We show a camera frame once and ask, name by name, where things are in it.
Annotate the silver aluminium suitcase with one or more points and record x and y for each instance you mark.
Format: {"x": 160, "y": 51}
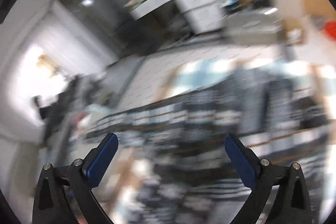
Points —
{"x": 254, "y": 27}

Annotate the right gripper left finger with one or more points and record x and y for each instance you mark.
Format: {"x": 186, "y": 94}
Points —
{"x": 51, "y": 204}

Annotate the black white plaid cardigan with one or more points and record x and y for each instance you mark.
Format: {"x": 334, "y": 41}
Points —
{"x": 192, "y": 179}

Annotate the dark grey refrigerator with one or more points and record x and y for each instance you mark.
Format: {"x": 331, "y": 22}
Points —
{"x": 113, "y": 25}

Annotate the white drawer desk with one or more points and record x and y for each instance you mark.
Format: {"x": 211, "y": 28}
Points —
{"x": 202, "y": 15}

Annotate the orange plastic bag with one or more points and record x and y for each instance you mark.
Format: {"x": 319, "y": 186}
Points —
{"x": 329, "y": 28}

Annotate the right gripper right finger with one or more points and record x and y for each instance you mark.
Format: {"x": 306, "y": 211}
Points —
{"x": 292, "y": 201}

